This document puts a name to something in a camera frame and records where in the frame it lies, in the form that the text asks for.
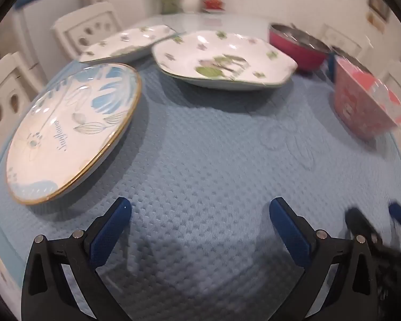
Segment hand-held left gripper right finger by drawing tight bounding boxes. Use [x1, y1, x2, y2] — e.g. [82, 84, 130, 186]
[269, 197, 383, 321]

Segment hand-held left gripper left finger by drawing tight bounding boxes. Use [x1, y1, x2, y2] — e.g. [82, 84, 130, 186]
[21, 197, 132, 321]

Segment round blue-flower gold-rim plate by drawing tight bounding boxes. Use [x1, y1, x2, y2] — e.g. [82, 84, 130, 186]
[6, 63, 144, 206]

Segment pink patterned bowl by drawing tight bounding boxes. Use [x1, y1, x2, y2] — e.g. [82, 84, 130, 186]
[332, 55, 401, 141]

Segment blue steel bowl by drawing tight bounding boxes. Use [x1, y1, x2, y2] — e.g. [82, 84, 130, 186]
[327, 45, 365, 82]

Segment magenta steel bowl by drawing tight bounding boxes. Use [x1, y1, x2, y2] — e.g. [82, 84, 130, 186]
[269, 23, 331, 72]

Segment rectangular white floral plate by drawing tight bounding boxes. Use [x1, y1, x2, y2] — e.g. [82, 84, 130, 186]
[78, 24, 178, 63]

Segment octagonal white floral plate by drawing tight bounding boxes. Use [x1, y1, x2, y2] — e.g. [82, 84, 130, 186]
[151, 30, 298, 91]

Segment light blue table mat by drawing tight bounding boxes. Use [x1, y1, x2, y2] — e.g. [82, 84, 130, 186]
[0, 53, 401, 321]

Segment white dining chair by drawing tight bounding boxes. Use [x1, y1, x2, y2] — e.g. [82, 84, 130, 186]
[52, 2, 122, 61]
[321, 23, 365, 57]
[0, 52, 47, 174]
[381, 60, 401, 124]

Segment yellow hanging tassels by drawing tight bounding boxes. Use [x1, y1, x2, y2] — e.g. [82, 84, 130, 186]
[368, 12, 385, 32]

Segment white fridge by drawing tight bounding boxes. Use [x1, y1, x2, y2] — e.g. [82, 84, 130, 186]
[0, 3, 84, 84]

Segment white ribbed vase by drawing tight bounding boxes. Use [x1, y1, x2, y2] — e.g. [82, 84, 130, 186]
[182, 0, 201, 14]

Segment dark framed wall picture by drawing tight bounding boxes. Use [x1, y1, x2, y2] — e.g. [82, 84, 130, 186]
[369, 0, 390, 21]

